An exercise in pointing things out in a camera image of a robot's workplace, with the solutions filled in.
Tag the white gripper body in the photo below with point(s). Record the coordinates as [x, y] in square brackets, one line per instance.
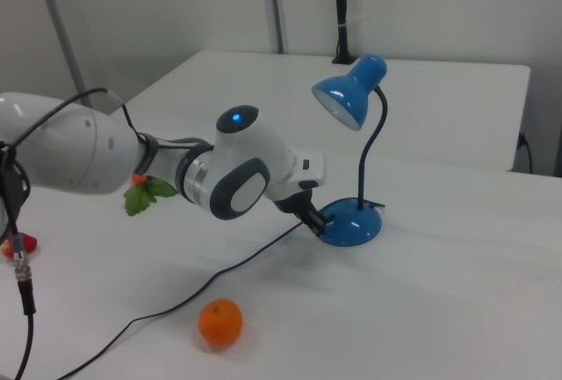
[309, 167]

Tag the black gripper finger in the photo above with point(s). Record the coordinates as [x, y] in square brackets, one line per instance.
[317, 221]
[296, 199]

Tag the blue gooseneck desk lamp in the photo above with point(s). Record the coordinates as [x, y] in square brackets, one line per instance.
[351, 222]

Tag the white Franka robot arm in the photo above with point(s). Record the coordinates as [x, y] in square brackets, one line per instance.
[66, 152]

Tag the orange mandarin fruit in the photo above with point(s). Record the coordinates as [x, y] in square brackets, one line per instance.
[220, 322]

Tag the white side table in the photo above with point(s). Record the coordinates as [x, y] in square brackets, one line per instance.
[439, 103]

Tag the orange toy carrot green leaves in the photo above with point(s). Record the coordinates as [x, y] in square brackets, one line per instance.
[140, 199]

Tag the bitten red toy apple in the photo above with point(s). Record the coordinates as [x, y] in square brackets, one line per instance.
[27, 243]

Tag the grey partition post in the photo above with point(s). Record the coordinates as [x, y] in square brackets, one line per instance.
[274, 7]
[61, 38]

